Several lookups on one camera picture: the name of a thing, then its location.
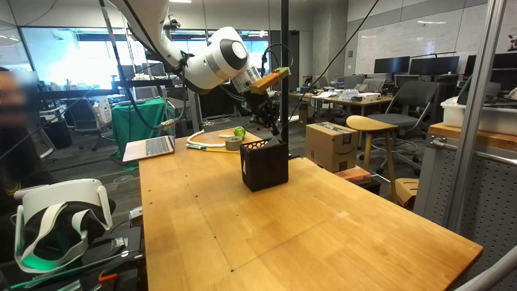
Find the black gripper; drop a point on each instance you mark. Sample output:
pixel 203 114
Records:
pixel 265 111

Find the black perforated basket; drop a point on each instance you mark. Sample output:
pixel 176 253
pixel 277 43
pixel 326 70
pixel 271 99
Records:
pixel 265 167

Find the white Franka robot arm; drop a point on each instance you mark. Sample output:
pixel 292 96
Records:
pixel 210 62

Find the green ball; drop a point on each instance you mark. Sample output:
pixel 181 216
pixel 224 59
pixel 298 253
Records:
pixel 239 132

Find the grey tape roll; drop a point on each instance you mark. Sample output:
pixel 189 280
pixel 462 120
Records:
pixel 232 145

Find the cardboard box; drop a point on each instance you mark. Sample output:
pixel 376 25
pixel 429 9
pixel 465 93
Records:
pixel 331 146

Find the wooden office desk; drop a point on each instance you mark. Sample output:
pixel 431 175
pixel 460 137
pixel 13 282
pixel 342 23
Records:
pixel 349 99

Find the low wooden seat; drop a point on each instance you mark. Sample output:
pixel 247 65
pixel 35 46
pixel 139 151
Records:
pixel 355 175

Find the wooden stool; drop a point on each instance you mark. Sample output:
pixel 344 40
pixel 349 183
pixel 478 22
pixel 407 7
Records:
pixel 371 125

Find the black pole with base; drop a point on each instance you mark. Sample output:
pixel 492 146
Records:
pixel 284 33

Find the silver laptop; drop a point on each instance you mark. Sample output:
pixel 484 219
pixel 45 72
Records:
pixel 147 148

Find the black computer monitor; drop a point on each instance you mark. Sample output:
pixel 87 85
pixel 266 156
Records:
pixel 391 65
pixel 434 65
pixel 505 65

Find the green cloth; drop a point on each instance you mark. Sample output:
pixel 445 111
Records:
pixel 139 122

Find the black mesh office chair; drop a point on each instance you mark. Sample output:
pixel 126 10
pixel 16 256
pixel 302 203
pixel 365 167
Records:
pixel 408 103

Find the small wooden box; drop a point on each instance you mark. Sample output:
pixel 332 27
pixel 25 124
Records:
pixel 405 192

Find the white plastic tub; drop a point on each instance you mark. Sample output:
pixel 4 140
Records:
pixel 457 116

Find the black padded office chair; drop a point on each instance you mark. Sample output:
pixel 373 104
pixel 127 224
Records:
pixel 85 119

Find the grey perforated metal cabinet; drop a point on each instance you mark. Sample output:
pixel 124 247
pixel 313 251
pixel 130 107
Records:
pixel 484 200

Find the orange and black clamp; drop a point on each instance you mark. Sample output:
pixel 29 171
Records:
pixel 106 277

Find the white VR headset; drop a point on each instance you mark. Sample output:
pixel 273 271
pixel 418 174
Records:
pixel 58 227

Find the aluminium frame post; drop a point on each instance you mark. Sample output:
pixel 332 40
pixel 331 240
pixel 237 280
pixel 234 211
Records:
pixel 476 107

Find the grey metal rail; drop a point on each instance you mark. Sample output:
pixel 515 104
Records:
pixel 489 272

